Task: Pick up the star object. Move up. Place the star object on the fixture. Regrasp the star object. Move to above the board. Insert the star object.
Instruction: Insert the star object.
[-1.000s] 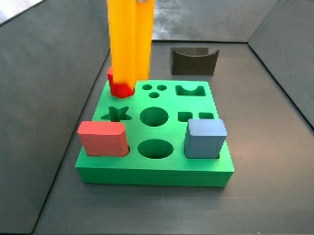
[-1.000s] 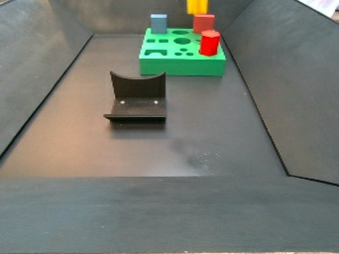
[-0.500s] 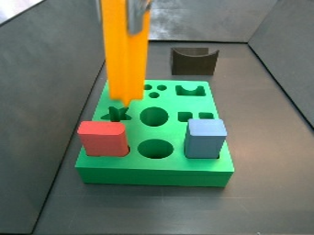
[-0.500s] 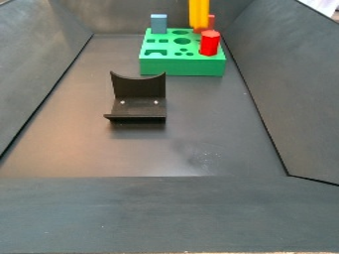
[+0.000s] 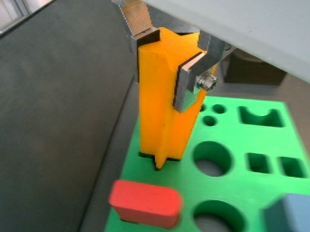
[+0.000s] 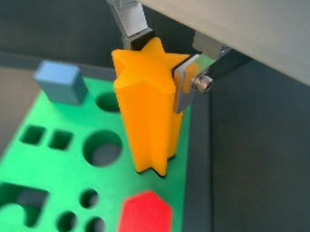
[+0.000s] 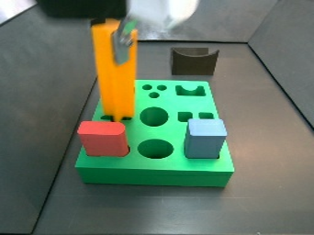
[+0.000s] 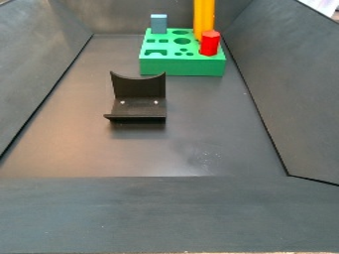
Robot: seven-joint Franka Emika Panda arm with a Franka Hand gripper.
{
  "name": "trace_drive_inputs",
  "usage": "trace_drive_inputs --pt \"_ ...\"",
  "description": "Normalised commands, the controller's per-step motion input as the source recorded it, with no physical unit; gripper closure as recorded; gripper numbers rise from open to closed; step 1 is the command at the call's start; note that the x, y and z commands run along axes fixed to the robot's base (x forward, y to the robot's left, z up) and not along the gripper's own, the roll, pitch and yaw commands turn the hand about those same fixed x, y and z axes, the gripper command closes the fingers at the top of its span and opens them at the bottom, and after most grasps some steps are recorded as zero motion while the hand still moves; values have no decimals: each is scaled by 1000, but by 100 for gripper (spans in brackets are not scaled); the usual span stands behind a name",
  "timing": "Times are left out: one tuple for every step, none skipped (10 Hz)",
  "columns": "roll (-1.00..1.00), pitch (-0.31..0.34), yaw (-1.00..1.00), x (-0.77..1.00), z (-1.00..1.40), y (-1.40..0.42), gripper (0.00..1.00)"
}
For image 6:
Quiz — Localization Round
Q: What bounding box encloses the green shape sorter block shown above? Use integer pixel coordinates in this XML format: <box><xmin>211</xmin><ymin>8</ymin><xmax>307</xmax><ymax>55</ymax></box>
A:
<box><xmin>0</xmin><ymin>79</ymin><xmax>188</xmax><ymax>232</ymax></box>

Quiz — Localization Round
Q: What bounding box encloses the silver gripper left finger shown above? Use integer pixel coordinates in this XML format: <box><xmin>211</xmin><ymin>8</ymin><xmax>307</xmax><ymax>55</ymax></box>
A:
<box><xmin>107</xmin><ymin>0</ymin><xmax>155</xmax><ymax>51</ymax></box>

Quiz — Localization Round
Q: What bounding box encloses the yellow star prism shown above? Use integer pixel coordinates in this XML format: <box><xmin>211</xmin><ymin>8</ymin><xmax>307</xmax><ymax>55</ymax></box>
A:
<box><xmin>112</xmin><ymin>37</ymin><xmax>188</xmax><ymax>176</ymax></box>

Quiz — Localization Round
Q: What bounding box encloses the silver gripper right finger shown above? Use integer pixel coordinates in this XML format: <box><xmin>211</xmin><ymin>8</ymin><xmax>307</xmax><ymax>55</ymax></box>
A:
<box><xmin>174</xmin><ymin>32</ymin><xmax>231</xmax><ymax>114</ymax></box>

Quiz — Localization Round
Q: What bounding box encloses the red hexagonal prism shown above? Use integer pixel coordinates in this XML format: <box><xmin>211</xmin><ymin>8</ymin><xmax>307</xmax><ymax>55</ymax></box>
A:
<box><xmin>117</xmin><ymin>190</ymin><xmax>174</xmax><ymax>232</ymax></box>

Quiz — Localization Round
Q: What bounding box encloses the blue rectangular block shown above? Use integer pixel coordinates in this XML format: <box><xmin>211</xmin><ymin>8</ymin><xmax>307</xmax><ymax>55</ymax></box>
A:
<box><xmin>33</xmin><ymin>61</ymin><xmax>87</xmax><ymax>105</ymax></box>

